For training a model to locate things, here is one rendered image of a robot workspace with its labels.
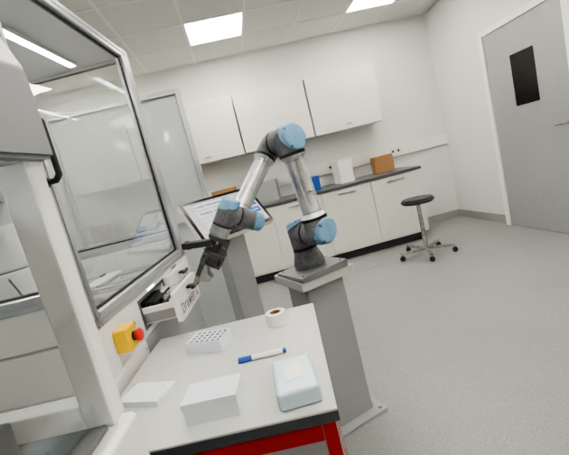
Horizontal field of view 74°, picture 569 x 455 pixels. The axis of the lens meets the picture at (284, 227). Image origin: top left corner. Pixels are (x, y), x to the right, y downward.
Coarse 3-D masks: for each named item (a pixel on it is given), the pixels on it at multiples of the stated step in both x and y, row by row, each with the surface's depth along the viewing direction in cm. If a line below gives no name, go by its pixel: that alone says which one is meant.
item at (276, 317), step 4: (276, 308) 131; (280, 308) 130; (268, 312) 128; (272, 312) 129; (276, 312) 129; (280, 312) 126; (284, 312) 126; (268, 316) 125; (272, 316) 124; (276, 316) 124; (280, 316) 125; (284, 316) 126; (268, 320) 126; (272, 320) 125; (276, 320) 124; (280, 320) 125; (284, 320) 126; (268, 324) 126; (272, 324) 125; (276, 324) 125; (280, 324) 125
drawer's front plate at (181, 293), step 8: (192, 272) 161; (184, 280) 149; (192, 280) 157; (176, 288) 139; (184, 288) 145; (176, 296) 134; (184, 296) 143; (176, 304) 134; (184, 304) 140; (192, 304) 150; (176, 312) 134; (184, 312) 138
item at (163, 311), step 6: (174, 288) 160; (150, 306) 137; (156, 306) 136; (162, 306) 136; (168, 306) 136; (144, 312) 136; (150, 312) 136; (156, 312) 136; (162, 312) 136; (168, 312) 136; (174, 312) 136; (150, 318) 136; (156, 318) 136; (162, 318) 136; (168, 318) 136
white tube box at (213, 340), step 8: (192, 336) 125; (200, 336) 124; (208, 336) 122; (216, 336) 121; (224, 336) 120; (232, 336) 125; (192, 344) 119; (200, 344) 119; (208, 344) 118; (216, 344) 117; (224, 344) 119; (192, 352) 120; (200, 352) 119; (208, 352) 119
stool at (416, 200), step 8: (408, 200) 395; (416, 200) 386; (424, 200) 383; (416, 208) 401; (424, 232) 403; (424, 240) 405; (408, 248) 432; (424, 248) 406; (456, 248) 392; (432, 256) 380
